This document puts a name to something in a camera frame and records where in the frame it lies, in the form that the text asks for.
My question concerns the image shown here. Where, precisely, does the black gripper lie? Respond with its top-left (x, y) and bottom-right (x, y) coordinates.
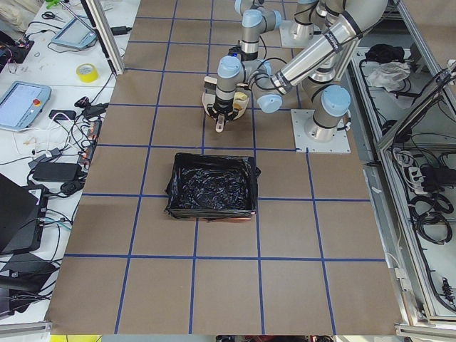
top-left (228, 46), bottom-right (248, 62)
top-left (206, 95), bottom-right (239, 121)

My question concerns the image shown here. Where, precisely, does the aluminium frame post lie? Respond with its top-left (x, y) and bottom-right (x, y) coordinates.
top-left (81, 0), bottom-right (125, 75)

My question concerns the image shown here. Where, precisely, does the beige plastic dustpan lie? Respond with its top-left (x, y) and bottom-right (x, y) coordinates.
top-left (202, 92), bottom-right (249, 133)

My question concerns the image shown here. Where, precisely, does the yellow tape roll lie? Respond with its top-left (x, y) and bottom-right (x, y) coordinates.
top-left (76, 63), bottom-right (99, 83)

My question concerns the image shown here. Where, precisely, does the black laptop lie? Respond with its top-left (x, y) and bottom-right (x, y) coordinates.
top-left (1, 175), bottom-right (48, 255)

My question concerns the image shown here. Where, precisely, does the teach pendant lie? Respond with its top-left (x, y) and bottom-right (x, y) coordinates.
top-left (1, 81), bottom-right (51, 132)
top-left (51, 16), bottom-right (97, 50)

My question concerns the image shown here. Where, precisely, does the black power adapter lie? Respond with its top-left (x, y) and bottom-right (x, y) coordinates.
top-left (33, 162), bottom-right (83, 182)

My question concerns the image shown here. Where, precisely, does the beige hand brush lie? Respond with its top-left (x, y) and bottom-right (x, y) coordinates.
top-left (204, 76), bottom-right (217, 94)

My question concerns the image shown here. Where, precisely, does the teach pendant near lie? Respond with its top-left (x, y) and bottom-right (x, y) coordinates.
top-left (1, 81), bottom-right (51, 132)

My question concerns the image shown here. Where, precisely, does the pink bin with black bag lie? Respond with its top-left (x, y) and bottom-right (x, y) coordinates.
top-left (165, 152), bottom-right (261, 220)

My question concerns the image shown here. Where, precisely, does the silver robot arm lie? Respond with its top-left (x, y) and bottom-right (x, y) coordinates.
top-left (204, 1), bottom-right (388, 132)
top-left (229, 1), bottom-right (326, 61)

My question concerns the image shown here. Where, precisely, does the teach pendant far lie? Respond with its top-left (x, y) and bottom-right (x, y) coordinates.
top-left (51, 16), bottom-right (97, 50)

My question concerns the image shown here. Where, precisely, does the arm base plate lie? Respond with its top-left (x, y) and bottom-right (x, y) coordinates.
top-left (291, 109), bottom-right (351, 155)
top-left (279, 21), bottom-right (321, 49)

